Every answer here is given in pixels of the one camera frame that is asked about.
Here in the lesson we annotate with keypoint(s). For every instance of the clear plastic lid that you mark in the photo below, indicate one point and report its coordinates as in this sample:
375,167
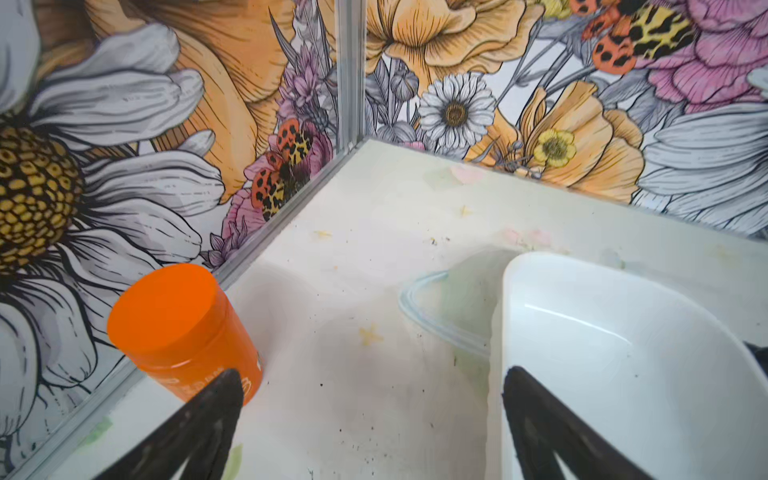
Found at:
457,304

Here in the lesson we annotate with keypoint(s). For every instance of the orange pill bottle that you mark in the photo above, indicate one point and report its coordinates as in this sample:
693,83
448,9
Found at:
178,326

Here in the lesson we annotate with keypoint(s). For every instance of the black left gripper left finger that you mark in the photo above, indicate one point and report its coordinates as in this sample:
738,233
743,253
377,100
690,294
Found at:
194,443

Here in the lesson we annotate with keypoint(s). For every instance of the white plastic tub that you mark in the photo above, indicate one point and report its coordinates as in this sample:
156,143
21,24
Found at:
653,372

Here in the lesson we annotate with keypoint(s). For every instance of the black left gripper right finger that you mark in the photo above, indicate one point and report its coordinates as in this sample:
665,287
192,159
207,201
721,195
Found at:
546,433

